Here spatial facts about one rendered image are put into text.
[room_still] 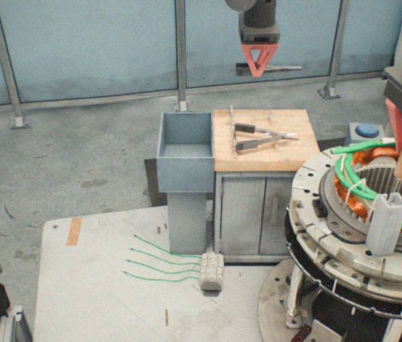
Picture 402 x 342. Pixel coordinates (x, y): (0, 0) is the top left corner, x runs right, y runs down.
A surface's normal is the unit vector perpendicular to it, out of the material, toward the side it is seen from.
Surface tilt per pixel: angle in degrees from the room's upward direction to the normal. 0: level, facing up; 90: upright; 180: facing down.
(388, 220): 90
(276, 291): 0
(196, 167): 90
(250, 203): 90
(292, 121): 0
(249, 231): 90
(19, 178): 0
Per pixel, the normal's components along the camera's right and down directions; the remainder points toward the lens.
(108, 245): 0.00, -0.80
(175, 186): 0.00, 0.60
